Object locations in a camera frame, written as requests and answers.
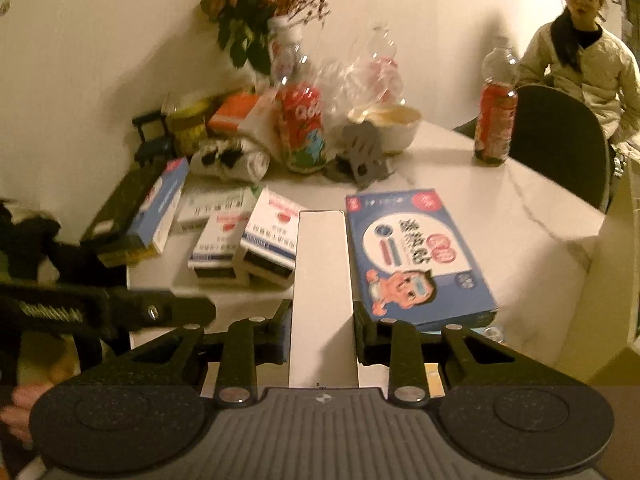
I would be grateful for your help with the white bowl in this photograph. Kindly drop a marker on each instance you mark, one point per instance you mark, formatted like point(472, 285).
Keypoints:
point(395, 127)

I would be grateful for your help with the orange packet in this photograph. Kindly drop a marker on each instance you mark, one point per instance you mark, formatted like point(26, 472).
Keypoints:
point(232, 110)

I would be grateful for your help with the dark green chair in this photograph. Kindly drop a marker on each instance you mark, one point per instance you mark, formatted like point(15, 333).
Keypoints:
point(560, 140)

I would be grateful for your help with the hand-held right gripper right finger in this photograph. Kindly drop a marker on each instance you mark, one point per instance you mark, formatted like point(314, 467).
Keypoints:
point(365, 342)

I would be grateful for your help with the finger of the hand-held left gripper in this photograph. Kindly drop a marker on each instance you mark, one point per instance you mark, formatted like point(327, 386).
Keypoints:
point(170, 310)

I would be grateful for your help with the large beige storage box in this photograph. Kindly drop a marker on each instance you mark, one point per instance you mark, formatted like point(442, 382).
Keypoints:
point(620, 260)

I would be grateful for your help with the white and blue medicine box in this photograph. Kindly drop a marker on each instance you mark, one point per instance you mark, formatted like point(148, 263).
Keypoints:
point(160, 205)

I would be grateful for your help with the yellow packet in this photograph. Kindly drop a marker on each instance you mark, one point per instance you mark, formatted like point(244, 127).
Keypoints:
point(187, 125)

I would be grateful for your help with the small black toy cart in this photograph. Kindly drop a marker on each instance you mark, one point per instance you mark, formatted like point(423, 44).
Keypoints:
point(150, 135)

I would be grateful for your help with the white bag with black pattern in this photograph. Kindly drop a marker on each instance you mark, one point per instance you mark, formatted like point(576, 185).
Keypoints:
point(230, 157)

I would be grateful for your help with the dark flat box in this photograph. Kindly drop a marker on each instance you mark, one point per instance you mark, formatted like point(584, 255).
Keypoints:
point(120, 210)

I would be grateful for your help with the grey elephant holder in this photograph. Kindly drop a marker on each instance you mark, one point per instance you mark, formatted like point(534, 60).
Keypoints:
point(362, 155)

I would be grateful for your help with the red label tea bottle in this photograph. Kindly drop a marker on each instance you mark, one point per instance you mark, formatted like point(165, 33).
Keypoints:
point(495, 115)

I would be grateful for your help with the plain white box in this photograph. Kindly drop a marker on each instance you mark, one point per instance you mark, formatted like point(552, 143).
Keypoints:
point(324, 285)

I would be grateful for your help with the flat white medicine box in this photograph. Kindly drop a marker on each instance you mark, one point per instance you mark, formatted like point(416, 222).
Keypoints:
point(210, 207)

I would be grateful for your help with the red label drink bottle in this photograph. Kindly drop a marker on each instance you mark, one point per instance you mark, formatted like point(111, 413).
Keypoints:
point(300, 125)

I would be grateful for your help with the clear plastic bag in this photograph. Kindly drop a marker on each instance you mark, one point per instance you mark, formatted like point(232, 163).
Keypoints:
point(370, 70)

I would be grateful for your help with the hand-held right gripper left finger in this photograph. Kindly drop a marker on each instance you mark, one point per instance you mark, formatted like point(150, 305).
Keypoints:
point(281, 340)

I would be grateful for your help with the white box with red fruit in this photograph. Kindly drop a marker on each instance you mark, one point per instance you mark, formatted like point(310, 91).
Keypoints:
point(270, 240)
point(220, 245)

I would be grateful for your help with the blue cartoon child box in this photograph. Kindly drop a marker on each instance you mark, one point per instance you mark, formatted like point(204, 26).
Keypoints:
point(415, 255)

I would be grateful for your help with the dried flower bouquet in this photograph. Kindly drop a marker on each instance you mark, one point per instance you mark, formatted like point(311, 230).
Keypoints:
point(260, 0)

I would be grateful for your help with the person's left hand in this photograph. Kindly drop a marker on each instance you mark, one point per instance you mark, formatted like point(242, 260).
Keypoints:
point(17, 410)

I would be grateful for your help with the white marble desktop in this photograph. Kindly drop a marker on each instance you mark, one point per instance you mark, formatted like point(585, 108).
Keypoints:
point(540, 240)

